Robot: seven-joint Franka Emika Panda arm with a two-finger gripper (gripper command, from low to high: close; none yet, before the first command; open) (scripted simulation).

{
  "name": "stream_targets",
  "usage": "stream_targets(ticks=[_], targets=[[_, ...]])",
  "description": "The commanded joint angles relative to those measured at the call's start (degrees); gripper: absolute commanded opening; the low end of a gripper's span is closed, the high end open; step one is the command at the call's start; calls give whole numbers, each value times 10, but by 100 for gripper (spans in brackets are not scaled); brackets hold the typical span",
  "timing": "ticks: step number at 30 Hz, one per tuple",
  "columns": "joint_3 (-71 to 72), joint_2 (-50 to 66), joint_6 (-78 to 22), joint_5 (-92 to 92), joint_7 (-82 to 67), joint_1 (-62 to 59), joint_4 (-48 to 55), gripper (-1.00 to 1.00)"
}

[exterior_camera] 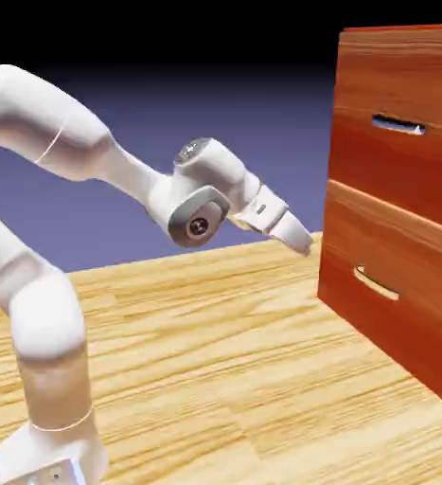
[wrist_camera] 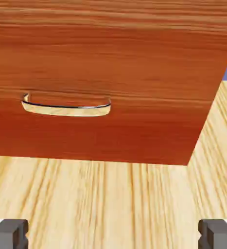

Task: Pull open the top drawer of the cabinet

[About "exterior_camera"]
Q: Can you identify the dark shiny curved handle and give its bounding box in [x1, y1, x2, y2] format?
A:
[370, 113, 427, 136]

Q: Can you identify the pale curved metal handle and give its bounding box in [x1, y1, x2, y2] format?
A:
[352, 264, 400, 302]

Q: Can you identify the wooden drawer front pale handle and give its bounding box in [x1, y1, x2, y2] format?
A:
[317, 180, 442, 409]

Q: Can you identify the reddish wooden cabinet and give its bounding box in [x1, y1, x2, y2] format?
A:
[317, 23, 442, 409]

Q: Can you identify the wooden drawer front dark handle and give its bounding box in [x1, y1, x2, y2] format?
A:
[327, 28, 442, 232]

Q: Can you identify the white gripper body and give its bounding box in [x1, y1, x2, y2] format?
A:
[269, 210, 314, 258]

